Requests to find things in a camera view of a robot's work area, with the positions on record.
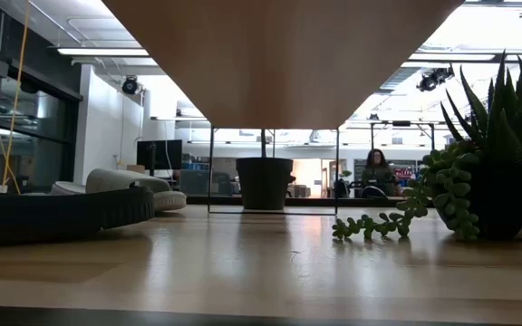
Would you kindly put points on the grey slide sandal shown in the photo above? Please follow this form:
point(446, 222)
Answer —
point(120, 179)

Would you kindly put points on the black slide sandal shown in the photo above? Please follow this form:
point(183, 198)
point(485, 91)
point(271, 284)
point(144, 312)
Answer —
point(61, 217)

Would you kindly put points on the leafy green potted plant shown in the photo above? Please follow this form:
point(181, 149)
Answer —
point(264, 185)

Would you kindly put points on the black computer monitor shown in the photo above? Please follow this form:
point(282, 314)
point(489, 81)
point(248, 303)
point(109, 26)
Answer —
point(159, 154)

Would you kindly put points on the person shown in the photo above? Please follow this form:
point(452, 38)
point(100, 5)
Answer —
point(379, 174)

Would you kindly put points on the cardboard box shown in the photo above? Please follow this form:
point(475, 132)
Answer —
point(136, 169)

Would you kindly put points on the round black ceiling speaker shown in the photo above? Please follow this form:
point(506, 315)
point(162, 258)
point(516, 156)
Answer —
point(130, 85)

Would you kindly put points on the black ceiling spotlight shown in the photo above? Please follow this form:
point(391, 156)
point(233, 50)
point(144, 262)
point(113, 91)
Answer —
point(433, 79)

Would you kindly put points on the ceiling light fixture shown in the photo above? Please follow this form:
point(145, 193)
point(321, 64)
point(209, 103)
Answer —
point(102, 52)
point(451, 57)

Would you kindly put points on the succulent plant in dark pot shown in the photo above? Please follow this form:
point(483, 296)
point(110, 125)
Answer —
point(501, 136)

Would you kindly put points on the wooden shelf with black frame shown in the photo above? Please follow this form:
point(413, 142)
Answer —
point(279, 68)

